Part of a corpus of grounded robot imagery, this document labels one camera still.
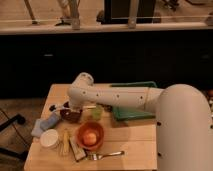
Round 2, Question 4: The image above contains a white black dish brush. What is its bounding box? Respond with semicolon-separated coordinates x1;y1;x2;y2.
49;102;96;112

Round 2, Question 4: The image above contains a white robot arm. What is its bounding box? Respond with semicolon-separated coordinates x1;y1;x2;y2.
67;72;213;171

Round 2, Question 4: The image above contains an orange bowl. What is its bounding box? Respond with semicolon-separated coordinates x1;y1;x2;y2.
75;121;104;151

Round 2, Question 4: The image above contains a bunch of dark grapes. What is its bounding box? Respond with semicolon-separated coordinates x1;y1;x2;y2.
103;105;112;112

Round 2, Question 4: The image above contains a green plastic tray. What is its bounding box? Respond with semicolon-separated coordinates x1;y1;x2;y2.
111;81;157;121

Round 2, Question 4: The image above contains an orange fruit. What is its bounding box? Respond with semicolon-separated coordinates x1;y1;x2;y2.
83;132;97;146

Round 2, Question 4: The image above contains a wooden table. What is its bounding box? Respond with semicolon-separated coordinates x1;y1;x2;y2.
23;83;159;171

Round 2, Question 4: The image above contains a dark cabinet counter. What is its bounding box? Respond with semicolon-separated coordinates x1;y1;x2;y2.
0;25;213;99

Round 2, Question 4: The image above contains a silver fork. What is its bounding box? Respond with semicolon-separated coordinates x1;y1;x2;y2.
87;151;125;161

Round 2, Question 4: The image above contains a rectangular scrub block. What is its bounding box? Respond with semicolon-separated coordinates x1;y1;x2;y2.
69;137;86;162

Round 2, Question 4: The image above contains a white round container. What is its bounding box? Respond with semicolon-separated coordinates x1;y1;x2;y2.
40;129;59;149

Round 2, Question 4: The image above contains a light blue cloth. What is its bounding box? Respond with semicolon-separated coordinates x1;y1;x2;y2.
31;119;44;138

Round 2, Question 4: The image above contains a black office chair base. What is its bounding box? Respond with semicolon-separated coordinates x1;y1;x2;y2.
0;108;30;161

